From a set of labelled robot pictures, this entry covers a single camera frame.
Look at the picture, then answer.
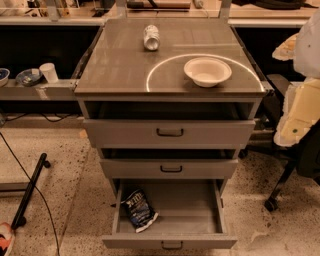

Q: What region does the black office chair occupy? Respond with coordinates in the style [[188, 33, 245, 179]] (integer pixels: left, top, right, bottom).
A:
[[244, 74, 320, 212]]

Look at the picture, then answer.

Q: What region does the orange white shoe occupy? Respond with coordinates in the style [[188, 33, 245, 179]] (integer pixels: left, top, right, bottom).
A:
[[0, 222, 15, 256]]

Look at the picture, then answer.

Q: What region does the grey drawer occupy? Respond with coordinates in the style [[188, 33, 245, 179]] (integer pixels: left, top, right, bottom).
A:
[[103, 179, 237, 250], [101, 159, 238, 179], [84, 119, 255, 149]]

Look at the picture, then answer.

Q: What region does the bottom grey drawer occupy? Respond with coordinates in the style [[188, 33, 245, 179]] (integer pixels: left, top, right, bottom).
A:
[[103, 179, 237, 250]]

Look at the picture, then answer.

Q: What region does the blue chip bag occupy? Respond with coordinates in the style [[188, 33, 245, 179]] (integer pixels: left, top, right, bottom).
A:
[[121, 189, 158, 233]]

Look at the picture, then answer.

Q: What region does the black floor stand bar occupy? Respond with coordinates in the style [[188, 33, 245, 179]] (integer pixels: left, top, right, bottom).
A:
[[11, 153, 51, 230]]

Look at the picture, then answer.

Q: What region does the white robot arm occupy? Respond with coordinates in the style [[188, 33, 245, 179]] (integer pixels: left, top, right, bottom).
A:
[[272, 10, 320, 147]]

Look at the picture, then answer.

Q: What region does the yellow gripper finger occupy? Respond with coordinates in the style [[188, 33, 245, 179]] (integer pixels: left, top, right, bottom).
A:
[[272, 34, 298, 61], [274, 78, 320, 147]]

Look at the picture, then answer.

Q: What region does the middle grey drawer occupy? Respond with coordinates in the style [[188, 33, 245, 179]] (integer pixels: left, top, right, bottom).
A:
[[101, 159, 238, 179]]

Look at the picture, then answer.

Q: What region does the blue bowl at edge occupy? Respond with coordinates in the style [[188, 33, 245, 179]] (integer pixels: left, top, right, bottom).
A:
[[0, 68, 10, 87]]

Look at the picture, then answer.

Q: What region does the white crushed can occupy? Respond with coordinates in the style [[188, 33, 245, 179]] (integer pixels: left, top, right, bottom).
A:
[[143, 25, 160, 51]]

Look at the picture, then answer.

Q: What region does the top grey drawer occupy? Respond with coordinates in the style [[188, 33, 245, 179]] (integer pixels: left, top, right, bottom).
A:
[[84, 119, 255, 149]]

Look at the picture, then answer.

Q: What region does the grey drawer cabinet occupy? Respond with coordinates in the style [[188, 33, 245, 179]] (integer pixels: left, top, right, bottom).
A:
[[73, 17, 268, 250]]

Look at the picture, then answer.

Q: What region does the grey side shelf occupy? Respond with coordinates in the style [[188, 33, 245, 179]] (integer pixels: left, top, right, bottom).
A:
[[0, 79, 77, 101]]

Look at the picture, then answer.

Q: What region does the white paper bowl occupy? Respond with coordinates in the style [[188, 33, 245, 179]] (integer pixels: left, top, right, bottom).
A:
[[184, 57, 232, 88]]

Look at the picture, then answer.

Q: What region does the black floor cable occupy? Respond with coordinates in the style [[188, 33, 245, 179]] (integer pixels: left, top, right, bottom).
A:
[[0, 132, 61, 256]]

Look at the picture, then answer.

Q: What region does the white paper cup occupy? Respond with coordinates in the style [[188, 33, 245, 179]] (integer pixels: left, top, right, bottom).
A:
[[39, 63, 58, 83]]

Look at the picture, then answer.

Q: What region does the blue bowl with items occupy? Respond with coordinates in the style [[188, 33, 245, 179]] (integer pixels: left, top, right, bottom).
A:
[[16, 68, 43, 87]]

